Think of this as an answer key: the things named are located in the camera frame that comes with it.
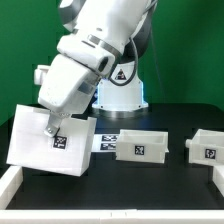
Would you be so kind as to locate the white drawer box right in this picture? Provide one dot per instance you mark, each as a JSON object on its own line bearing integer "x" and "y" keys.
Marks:
{"x": 206, "y": 148}

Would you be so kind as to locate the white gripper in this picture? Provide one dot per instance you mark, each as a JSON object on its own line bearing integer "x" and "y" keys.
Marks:
{"x": 67, "y": 89}

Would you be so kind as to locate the white drawer box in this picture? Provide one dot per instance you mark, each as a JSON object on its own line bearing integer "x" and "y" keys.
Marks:
{"x": 206, "y": 148}
{"x": 142, "y": 146}

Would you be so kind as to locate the large white drawer housing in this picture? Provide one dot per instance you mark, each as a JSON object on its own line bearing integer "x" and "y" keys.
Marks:
{"x": 67, "y": 153}

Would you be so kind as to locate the flat white marker plate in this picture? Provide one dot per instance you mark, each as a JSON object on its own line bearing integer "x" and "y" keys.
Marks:
{"x": 104, "y": 143}

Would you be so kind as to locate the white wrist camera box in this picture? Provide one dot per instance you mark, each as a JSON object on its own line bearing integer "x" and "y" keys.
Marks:
{"x": 40, "y": 74}

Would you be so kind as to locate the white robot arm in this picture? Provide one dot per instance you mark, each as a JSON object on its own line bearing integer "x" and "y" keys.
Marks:
{"x": 97, "y": 61}

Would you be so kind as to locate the white drawer box middle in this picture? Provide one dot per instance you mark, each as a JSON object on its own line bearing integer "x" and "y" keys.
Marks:
{"x": 142, "y": 146}

